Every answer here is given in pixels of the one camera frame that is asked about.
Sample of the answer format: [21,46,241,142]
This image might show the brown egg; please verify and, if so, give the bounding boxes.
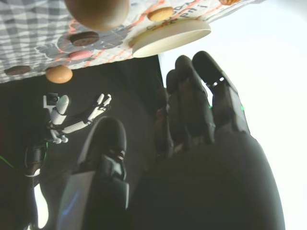
[45,65,73,84]
[64,0,130,32]

